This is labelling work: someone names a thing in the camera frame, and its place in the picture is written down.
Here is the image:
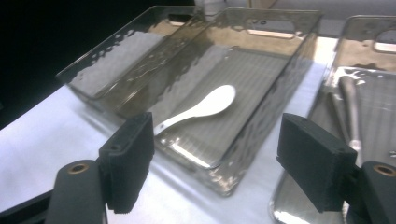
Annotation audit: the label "white table sheet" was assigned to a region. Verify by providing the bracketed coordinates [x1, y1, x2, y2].
[0, 31, 339, 224]

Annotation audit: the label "white rice spoon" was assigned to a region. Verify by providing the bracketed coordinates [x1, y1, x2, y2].
[153, 84, 237, 136]

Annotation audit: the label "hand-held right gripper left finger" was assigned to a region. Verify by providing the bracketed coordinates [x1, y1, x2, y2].
[98, 111, 156, 215]

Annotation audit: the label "metal tongs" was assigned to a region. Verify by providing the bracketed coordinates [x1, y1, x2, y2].
[329, 75, 366, 167]

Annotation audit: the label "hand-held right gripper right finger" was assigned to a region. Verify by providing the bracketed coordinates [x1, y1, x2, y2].
[276, 112, 359, 214]

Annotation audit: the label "clear grey plastic bin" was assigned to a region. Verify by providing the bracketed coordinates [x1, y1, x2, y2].
[55, 5, 206, 105]
[269, 14, 396, 224]
[116, 7, 323, 198]

